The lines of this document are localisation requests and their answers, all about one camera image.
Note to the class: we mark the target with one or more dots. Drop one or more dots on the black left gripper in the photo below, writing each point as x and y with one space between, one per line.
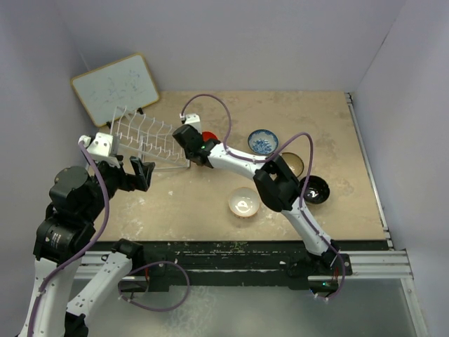
140 180

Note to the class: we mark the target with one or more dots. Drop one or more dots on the white wire dish rack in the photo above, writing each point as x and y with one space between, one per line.
148 138

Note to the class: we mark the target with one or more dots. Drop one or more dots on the orange plastic bowl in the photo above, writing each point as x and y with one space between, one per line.
207 135

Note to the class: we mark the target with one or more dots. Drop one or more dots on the white ceramic bowl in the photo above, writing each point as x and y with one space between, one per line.
244 202

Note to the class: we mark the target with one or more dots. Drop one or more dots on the blue patterned ceramic bowl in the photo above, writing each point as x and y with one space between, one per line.
263 142

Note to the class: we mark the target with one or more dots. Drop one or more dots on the beige brown ceramic bowl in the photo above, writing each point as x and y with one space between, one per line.
294 162

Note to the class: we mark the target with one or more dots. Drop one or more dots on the black glossy bowl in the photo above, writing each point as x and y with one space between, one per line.
317 190

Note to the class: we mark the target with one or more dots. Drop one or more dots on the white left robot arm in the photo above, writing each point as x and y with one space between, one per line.
77 199

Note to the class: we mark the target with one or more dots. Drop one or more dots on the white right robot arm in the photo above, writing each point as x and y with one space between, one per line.
277 186

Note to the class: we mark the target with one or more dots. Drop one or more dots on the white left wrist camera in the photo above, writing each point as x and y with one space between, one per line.
102 147

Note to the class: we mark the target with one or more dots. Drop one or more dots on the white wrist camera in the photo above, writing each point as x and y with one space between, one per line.
192 120
102 147

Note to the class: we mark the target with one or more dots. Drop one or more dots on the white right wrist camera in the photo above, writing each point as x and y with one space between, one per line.
192 120

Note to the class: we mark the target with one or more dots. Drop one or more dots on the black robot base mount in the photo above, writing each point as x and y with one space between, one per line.
237 263

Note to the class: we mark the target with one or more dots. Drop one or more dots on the small whiteboard yellow frame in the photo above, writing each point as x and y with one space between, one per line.
123 83

